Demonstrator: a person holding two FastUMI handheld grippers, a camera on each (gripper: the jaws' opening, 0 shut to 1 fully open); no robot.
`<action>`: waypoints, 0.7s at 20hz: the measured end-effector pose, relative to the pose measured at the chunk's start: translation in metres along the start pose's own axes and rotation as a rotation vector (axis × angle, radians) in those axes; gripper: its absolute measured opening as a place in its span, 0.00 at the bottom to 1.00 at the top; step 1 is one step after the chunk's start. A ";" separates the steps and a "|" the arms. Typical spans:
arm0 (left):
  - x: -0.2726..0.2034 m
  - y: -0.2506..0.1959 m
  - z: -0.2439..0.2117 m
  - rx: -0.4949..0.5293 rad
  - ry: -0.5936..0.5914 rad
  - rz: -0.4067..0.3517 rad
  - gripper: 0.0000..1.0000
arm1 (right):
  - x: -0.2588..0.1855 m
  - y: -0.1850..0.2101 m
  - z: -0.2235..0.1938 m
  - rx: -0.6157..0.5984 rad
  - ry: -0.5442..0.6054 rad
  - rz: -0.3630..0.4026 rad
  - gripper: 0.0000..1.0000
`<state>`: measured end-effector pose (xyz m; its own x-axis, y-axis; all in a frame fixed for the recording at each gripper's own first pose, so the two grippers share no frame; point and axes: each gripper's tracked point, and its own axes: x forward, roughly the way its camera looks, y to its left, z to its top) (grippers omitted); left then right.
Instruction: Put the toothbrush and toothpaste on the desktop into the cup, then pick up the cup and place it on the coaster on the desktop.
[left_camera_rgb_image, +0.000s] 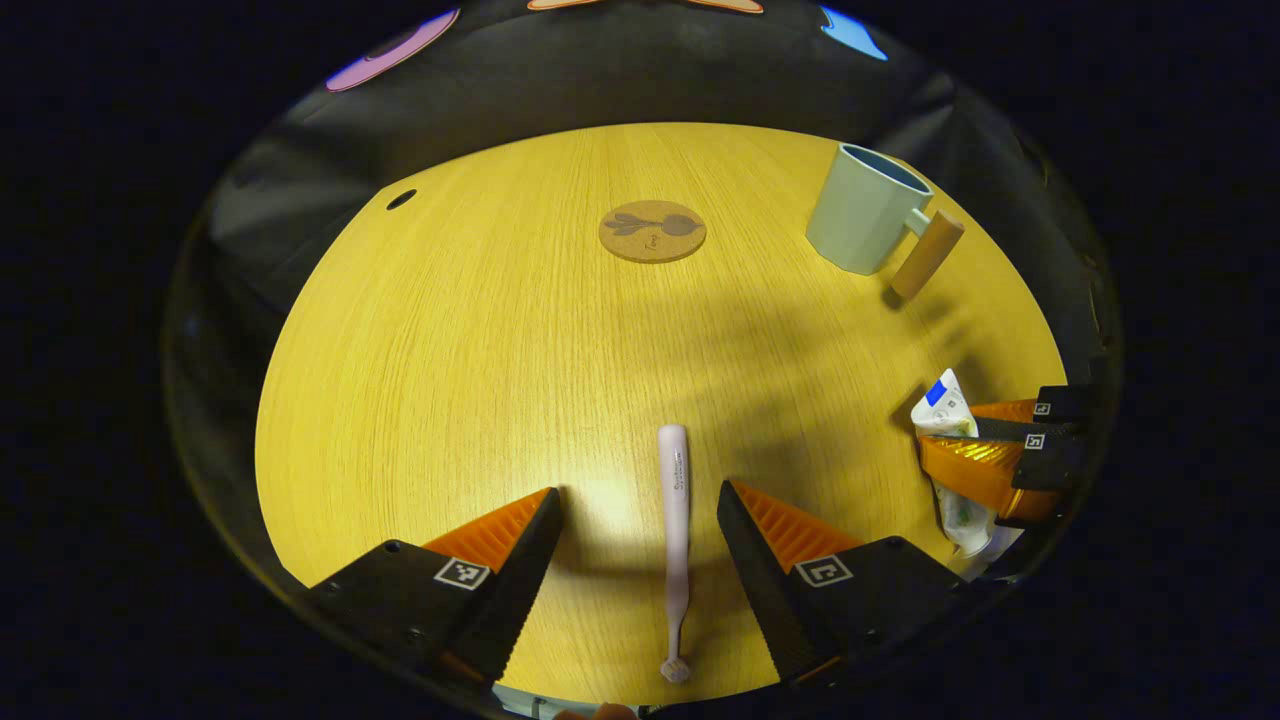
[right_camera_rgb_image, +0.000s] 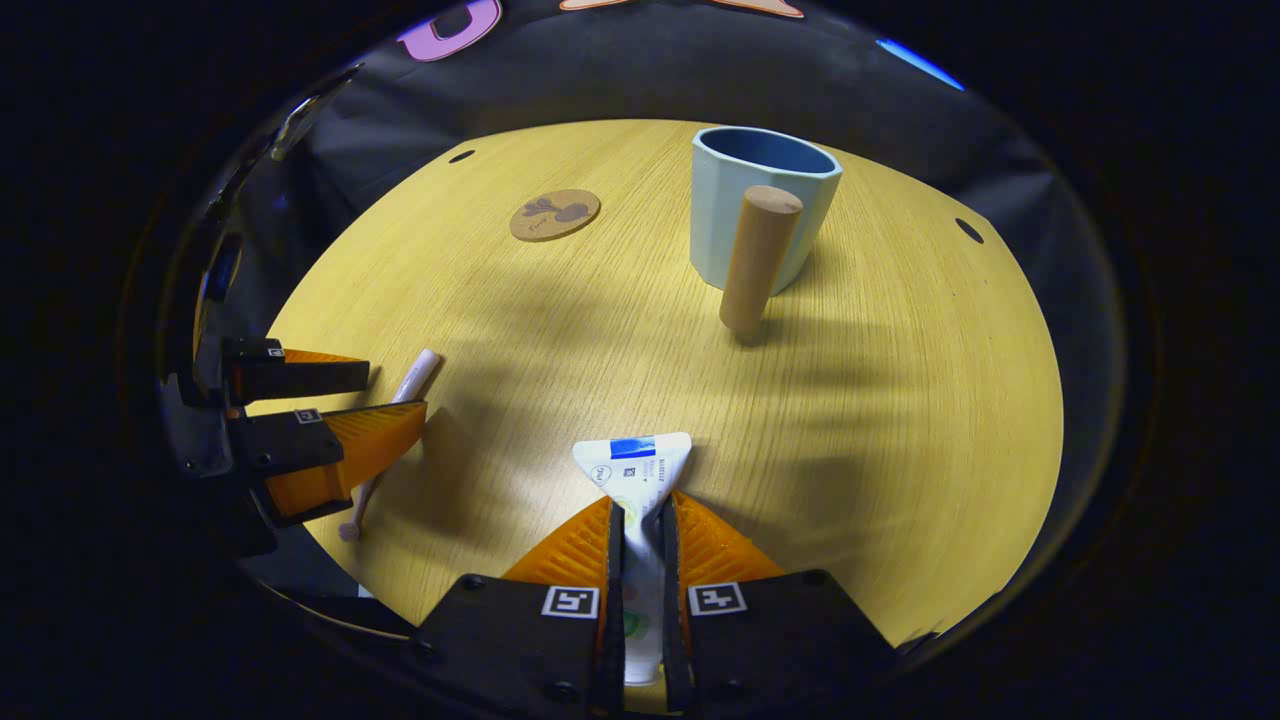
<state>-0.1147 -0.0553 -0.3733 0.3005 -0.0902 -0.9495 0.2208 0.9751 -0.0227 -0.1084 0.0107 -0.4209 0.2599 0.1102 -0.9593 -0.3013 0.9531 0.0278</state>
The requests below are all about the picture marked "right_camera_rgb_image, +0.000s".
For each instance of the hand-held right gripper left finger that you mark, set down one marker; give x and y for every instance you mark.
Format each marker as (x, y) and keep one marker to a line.
(520, 640)

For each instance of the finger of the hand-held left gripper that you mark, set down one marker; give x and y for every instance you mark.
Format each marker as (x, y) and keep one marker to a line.
(300, 380)
(290, 445)

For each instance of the white toothpaste tube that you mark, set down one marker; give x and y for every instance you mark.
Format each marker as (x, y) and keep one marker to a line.
(640, 470)

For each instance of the black backdrop cloth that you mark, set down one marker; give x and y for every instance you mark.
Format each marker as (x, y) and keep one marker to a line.
(620, 70)

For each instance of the round cork coaster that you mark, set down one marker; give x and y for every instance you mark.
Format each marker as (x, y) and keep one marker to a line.
(555, 215)

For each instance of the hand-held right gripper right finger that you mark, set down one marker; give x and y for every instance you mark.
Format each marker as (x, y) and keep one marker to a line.
(780, 640)

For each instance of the white toothbrush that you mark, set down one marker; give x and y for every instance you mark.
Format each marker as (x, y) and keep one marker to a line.
(412, 378)

